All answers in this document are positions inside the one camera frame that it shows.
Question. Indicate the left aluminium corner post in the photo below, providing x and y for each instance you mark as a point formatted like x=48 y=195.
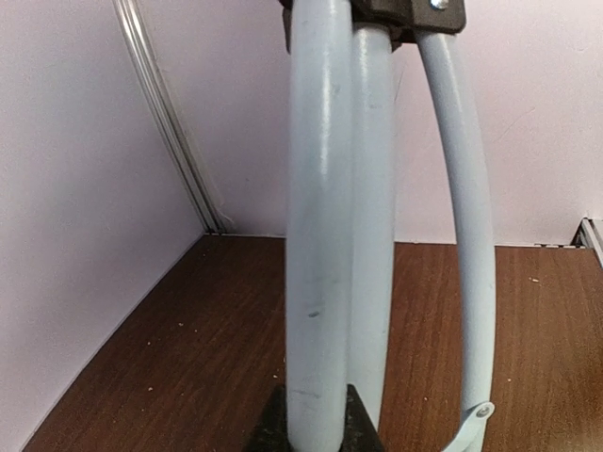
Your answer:
x=165 y=116

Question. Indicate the right aluminium corner post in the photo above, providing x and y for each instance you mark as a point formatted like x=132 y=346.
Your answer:
x=589 y=235

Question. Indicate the aluminium corner post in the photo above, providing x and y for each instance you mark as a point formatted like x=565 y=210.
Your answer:
x=165 y=116
x=589 y=235

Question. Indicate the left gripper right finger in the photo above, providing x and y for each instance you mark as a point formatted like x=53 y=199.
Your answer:
x=360 y=435

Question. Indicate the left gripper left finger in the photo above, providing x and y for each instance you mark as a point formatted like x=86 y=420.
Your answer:
x=270 y=432

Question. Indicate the white perforated music stand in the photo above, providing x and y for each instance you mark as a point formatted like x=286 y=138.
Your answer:
x=339 y=236

